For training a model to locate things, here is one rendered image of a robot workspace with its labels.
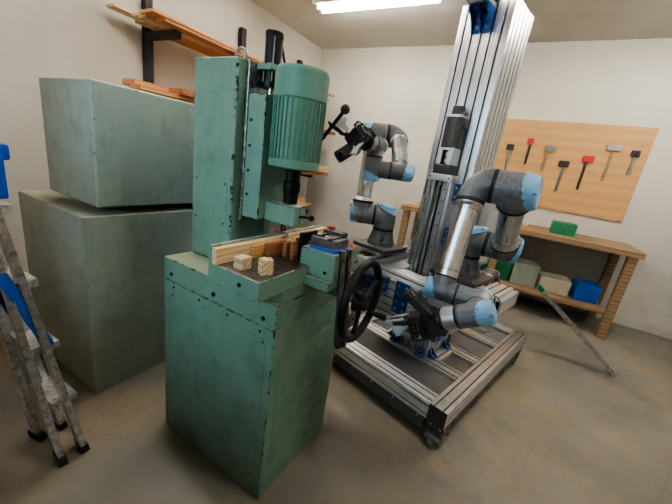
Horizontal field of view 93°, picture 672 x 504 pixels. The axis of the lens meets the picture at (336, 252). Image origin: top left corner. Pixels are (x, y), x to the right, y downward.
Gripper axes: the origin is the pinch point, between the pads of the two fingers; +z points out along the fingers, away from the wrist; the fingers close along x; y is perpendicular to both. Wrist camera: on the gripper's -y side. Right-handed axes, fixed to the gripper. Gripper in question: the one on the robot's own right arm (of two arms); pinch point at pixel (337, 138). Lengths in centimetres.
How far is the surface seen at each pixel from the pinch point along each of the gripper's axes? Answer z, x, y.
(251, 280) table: 42, 32, -29
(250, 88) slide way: 19.3, -26.0, -7.9
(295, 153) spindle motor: 18.8, 2.6, -7.7
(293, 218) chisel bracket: 15.5, 16.4, -24.3
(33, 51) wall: 11, -197, -130
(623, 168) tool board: -323, 81, 107
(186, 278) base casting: 34, 11, -66
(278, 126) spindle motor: 20.8, -7.2, -6.3
